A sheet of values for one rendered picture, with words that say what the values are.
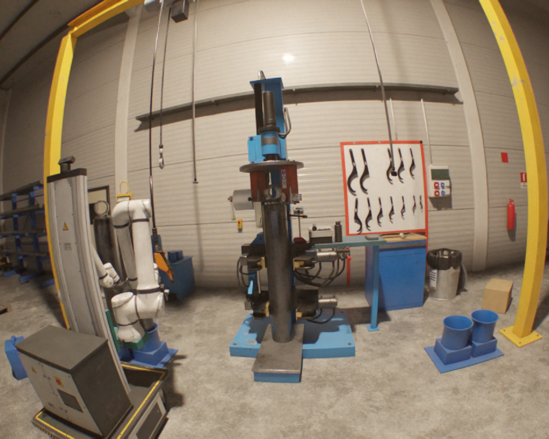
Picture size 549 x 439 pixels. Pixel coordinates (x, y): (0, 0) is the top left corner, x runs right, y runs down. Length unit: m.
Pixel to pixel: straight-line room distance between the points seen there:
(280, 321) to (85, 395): 1.77
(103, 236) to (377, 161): 3.97
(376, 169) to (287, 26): 3.20
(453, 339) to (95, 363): 2.56
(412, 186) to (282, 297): 3.06
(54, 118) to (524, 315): 5.56
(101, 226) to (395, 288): 3.39
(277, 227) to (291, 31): 4.03
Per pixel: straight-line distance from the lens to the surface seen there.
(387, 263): 3.32
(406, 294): 3.55
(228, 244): 4.57
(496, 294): 3.65
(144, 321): 2.62
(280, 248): 2.24
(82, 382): 1.46
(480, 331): 2.65
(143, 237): 1.63
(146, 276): 1.63
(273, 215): 2.21
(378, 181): 4.38
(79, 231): 1.59
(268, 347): 2.53
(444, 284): 3.84
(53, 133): 3.53
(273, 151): 2.27
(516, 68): 3.06
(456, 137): 5.19
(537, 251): 2.89
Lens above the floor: 1.51
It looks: 4 degrees down
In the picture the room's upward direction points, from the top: 4 degrees counter-clockwise
